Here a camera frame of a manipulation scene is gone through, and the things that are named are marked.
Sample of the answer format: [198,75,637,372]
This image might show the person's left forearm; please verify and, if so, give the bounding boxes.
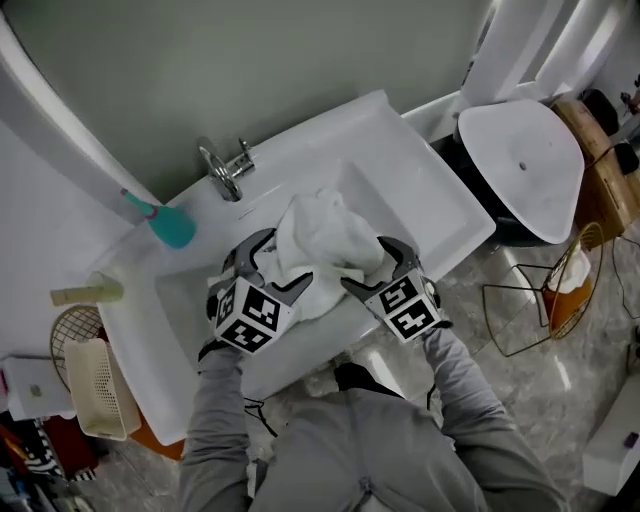
[178,343,254,512]

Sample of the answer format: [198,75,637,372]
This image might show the cream plastic laundry basket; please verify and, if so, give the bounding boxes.
[63,339,143,442]

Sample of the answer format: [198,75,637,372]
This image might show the chrome faucet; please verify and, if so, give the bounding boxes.
[196,135,257,204]

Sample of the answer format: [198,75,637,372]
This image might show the black white striped blanket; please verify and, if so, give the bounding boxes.
[22,424,99,484]

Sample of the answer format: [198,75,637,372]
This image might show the person's right forearm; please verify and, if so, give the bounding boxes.
[422,324,569,512]

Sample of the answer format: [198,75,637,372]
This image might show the white water dispenser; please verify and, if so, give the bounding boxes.
[0,353,77,422]

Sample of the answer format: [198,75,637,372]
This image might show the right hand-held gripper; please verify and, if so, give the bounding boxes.
[339,234,454,347]

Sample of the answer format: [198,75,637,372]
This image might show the pale green cup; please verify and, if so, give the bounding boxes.
[88,272,125,306]

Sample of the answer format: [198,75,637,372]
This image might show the black bag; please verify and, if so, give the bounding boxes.
[582,87,621,137]
[613,142,640,176]

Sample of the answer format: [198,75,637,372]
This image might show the person's black trouser leg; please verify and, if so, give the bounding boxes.
[333,362,407,400]

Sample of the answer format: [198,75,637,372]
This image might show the cardboard box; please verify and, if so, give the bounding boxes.
[549,98,614,166]
[574,149,640,241]

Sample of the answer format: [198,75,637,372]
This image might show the orange armchair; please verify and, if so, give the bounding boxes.
[34,414,101,481]

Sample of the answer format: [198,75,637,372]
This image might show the white rounded side table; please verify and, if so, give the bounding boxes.
[452,98,586,249]

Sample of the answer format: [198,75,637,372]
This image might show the person's grey hoodie torso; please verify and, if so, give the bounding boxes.
[247,387,494,512]

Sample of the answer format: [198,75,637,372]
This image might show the teal spray bottle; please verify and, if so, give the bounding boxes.
[119,187,198,251]

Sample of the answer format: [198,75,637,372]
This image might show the cream flat stick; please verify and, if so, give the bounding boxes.
[49,285,101,307]

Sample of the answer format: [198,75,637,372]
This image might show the cream cloth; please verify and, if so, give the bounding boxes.
[547,239,594,296]

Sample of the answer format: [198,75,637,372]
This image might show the white washbasin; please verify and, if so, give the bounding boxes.
[92,88,497,447]

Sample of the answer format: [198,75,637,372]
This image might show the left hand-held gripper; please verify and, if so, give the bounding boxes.
[205,226,316,357]

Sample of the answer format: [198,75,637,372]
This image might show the white low cabinet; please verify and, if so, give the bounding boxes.
[582,399,640,497]

